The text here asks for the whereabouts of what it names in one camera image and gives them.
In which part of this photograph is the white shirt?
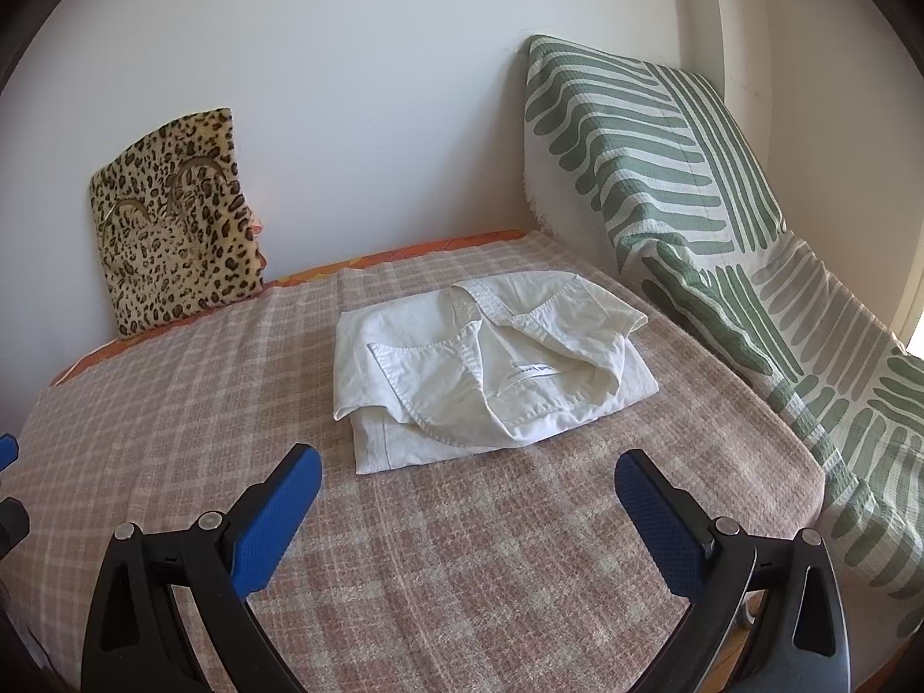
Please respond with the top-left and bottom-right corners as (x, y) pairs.
(333, 269), (660, 475)

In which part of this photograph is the leopard print cushion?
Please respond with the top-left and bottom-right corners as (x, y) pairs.
(90, 107), (267, 339)

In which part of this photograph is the beige plaid blanket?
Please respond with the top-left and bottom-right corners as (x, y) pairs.
(0, 234), (828, 693)

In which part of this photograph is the green striped white blanket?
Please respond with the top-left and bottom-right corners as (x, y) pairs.
(521, 33), (924, 640)

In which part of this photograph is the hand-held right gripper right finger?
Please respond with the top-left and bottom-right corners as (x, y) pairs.
(615, 449), (853, 693)

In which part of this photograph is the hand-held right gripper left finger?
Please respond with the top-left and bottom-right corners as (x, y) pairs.
(83, 444), (322, 693)

